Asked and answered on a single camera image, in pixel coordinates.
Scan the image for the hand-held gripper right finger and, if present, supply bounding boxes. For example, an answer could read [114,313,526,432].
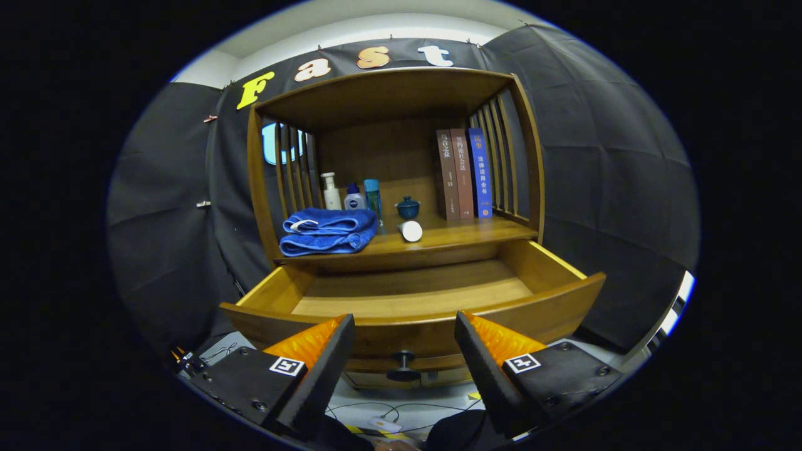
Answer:
[454,311,624,439]

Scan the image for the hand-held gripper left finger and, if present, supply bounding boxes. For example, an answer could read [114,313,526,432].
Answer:
[179,314,356,441]

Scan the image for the wooden drawer with black knob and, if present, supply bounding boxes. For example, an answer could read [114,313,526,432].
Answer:
[219,239,607,383]

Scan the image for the wooden countertop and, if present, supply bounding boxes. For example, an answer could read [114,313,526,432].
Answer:
[274,210,539,264]

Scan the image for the wooden cabinet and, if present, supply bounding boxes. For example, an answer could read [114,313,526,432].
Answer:
[246,67,546,389]

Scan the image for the black equipment box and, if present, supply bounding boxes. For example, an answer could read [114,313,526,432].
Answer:
[172,348,209,378]

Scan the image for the blue folded towel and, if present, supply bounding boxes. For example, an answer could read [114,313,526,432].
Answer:
[279,208,378,257]

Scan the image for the white pump bottle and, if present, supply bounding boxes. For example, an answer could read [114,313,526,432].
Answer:
[320,172,343,211]

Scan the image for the slim teal bottle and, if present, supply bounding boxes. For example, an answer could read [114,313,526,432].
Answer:
[364,179,384,234]

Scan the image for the reddish brown book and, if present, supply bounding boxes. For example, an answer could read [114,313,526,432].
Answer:
[450,128,476,220]

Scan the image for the blue book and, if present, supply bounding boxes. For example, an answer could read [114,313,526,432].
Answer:
[467,127,494,219]

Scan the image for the dark brown book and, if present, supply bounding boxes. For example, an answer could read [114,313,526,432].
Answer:
[436,129,460,221]

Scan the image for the black backdrop cloth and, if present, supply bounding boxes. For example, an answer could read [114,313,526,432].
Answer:
[107,25,700,355]

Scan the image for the tangle of thin cables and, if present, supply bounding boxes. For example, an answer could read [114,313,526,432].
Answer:
[326,400,484,434]

